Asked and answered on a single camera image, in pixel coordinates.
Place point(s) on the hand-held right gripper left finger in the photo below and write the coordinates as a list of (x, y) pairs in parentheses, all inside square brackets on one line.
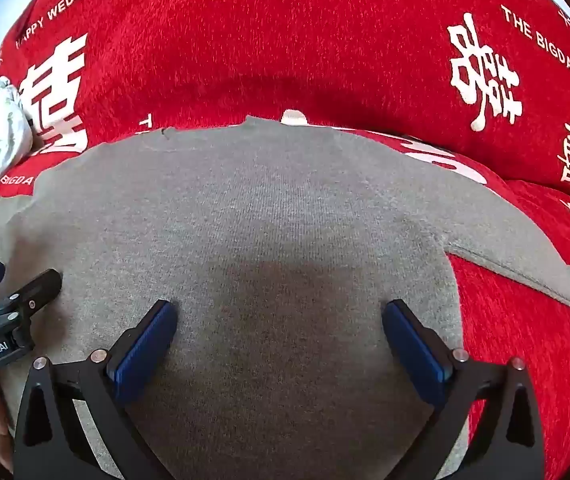
[(142, 347)]

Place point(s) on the grey knitted sock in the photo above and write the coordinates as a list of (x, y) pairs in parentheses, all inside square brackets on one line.
[(275, 220)]

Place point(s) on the red printed sofa cover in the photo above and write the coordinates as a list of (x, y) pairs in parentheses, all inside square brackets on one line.
[(265, 35)]

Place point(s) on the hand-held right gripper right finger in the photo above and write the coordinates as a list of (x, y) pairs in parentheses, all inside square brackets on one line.
[(415, 352)]

